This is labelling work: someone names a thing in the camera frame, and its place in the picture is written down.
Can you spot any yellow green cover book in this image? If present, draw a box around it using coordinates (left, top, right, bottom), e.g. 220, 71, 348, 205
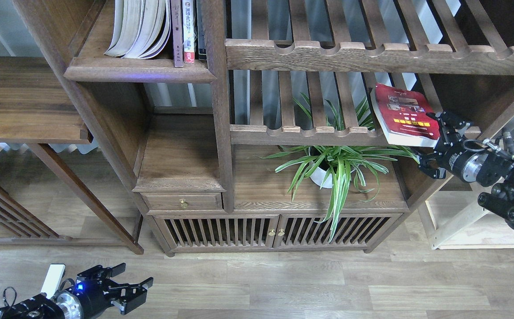
104, 0, 145, 57

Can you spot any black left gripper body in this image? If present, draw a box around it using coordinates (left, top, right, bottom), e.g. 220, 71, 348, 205
56, 283, 115, 319

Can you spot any white metal bar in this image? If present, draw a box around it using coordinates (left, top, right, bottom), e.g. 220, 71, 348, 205
40, 263, 66, 299

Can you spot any white plant pot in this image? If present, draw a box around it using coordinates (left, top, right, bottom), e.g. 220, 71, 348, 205
310, 161, 333, 189

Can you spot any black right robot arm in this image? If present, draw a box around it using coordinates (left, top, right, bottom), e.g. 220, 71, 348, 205
419, 112, 514, 230

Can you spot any dark wooden bookshelf cabinet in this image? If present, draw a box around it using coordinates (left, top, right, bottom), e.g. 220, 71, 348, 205
13, 0, 514, 256

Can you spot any maroon upright book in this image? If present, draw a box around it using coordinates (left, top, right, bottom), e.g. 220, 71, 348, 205
170, 0, 184, 67

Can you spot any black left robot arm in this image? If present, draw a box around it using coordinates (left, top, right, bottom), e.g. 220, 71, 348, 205
0, 263, 153, 319

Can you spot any green spider plant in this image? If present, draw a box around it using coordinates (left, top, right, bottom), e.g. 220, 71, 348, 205
260, 92, 429, 242

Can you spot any dark wooden side table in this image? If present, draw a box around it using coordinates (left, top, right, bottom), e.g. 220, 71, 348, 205
0, 57, 144, 254

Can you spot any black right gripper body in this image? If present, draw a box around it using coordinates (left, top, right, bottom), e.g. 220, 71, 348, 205
439, 140, 488, 183

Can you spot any light wooden shelf unit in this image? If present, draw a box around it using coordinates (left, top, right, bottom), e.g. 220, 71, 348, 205
418, 141, 514, 251

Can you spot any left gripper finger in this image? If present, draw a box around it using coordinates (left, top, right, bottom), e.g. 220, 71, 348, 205
106, 277, 154, 315
76, 263, 126, 283

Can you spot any red cover book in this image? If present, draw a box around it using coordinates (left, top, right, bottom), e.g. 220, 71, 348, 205
371, 83, 440, 148

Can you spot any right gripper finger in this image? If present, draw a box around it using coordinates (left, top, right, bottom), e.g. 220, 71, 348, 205
418, 153, 447, 179
426, 111, 472, 149

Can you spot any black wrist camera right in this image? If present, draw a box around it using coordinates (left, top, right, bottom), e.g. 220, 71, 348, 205
477, 192, 514, 223

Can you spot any pale lavender cover book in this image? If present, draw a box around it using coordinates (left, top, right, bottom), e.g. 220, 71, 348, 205
123, 0, 171, 59

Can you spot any brass drawer knob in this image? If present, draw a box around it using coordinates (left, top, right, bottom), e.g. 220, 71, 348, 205
180, 198, 188, 209

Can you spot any dark upright book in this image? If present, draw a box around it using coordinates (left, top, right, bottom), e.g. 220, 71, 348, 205
195, 0, 208, 61

